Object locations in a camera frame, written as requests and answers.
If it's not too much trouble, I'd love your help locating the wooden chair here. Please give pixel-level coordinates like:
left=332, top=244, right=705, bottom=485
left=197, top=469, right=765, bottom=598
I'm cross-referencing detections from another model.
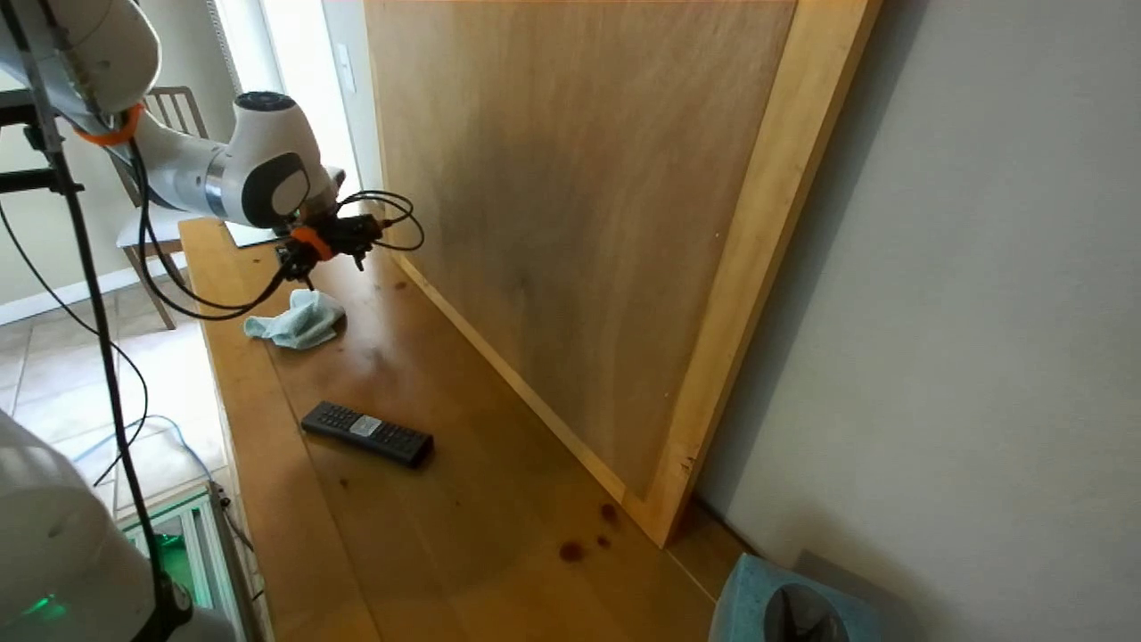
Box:
left=119, top=85, right=206, bottom=328

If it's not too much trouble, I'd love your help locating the light blue towel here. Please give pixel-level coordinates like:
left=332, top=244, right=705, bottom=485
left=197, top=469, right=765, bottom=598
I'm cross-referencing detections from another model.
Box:
left=242, top=290, right=348, bottom=354

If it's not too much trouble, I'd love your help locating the light blue tissue box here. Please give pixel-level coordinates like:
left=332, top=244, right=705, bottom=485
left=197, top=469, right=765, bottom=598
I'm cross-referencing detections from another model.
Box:
left=711, top=552, right=887, bottom=642

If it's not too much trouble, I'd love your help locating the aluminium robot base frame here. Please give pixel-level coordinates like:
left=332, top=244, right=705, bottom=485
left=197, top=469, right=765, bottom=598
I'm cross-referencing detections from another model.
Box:
left=150, top=485, right=264, bottom=642

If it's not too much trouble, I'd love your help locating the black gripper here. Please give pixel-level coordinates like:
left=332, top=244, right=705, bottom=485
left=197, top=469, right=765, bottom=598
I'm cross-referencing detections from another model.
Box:
left=279, top=214, right=383, bottom=280

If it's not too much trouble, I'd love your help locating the black camera tripod stand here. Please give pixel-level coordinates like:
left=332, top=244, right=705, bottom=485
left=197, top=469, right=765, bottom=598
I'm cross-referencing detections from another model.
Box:
left=0, top=0, right=192, bottom=642

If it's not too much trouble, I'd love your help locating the large wooden board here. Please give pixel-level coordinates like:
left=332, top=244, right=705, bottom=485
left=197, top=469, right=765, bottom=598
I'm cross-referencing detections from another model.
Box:
left=363, top=0, right=887, bottom=541

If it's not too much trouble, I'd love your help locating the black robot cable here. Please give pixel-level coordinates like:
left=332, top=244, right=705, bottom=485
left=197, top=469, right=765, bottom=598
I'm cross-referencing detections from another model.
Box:
left=129, top=139, right=430, bottom=326

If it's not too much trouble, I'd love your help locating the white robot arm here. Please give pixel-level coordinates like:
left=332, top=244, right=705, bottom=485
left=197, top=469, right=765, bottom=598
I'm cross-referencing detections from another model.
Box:
left=0, top=0, right=383, bottom=642

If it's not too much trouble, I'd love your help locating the black remote control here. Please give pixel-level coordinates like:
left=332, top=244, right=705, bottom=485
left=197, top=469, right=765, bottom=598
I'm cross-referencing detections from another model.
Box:
left=304, top=403, right=437, bottom=466

